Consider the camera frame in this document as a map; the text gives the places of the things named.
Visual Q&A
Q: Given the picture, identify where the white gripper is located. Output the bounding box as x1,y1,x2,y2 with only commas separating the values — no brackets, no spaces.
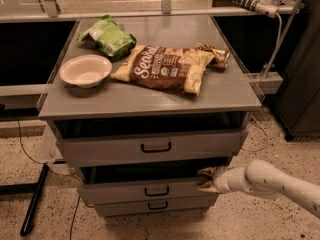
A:
197,167,245,193

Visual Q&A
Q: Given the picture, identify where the white power strip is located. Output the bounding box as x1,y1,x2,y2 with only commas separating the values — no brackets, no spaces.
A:
231,0,278,18

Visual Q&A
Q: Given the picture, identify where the brown Sensible chip bag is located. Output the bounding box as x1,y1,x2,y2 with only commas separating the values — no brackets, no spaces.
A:
111,45,214,95

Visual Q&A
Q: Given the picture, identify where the white bowl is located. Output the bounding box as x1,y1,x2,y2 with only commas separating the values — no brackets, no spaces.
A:
59,55,112,88

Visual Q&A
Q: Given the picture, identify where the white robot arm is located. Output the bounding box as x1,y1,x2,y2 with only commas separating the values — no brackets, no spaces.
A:
197,160,320,218

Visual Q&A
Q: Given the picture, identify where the white power cable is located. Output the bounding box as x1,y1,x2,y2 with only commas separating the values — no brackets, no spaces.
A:
240,12,284,153

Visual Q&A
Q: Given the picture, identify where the green snack bag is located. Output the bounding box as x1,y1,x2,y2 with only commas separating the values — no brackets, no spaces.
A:
77,15,136,60

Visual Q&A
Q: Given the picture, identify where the grey bottom drawer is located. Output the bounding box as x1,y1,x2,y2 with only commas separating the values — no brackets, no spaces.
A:
94,194,217,217

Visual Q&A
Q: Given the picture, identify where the grey drawer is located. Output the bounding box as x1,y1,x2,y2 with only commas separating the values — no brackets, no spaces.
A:
78,157,229,205
94,194,217,217
54,112,248,167

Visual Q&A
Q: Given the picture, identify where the grey top drawer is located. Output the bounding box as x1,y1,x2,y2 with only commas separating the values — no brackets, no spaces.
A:
54,112,248,167

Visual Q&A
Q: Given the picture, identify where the grey drawer cabinet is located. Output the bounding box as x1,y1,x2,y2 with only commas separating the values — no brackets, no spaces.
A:
37,15,263,218

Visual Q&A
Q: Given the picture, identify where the dark grey cabinet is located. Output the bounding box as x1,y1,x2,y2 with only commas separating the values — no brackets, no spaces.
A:
270,0,320,141

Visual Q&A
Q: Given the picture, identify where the black floor cable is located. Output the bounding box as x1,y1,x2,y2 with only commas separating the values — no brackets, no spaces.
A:
12,115,84,240

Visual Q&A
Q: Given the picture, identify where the black floor stand leg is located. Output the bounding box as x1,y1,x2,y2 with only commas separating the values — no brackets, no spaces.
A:
0,164,49,237

